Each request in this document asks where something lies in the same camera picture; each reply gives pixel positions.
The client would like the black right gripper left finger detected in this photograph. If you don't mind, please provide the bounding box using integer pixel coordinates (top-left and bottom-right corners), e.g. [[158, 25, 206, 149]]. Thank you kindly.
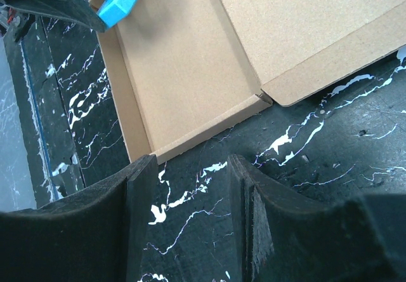
[[1, 155, 158, 281]]

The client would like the brown cardboard paper box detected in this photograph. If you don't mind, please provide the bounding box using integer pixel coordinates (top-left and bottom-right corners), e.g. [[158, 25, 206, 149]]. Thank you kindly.
[[98, 0, 405, 163]]

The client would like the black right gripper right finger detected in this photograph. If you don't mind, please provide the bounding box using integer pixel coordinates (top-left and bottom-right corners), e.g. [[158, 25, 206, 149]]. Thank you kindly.
[[226, 154, 405, 281]]

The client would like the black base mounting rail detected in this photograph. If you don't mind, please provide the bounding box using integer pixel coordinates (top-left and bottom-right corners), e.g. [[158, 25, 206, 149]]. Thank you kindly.
[[19, 16, 85, 206]]

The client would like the small blue eraser block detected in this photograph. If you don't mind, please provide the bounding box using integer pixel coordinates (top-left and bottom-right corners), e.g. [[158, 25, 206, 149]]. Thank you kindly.
[[97, 0, 137, 29]]

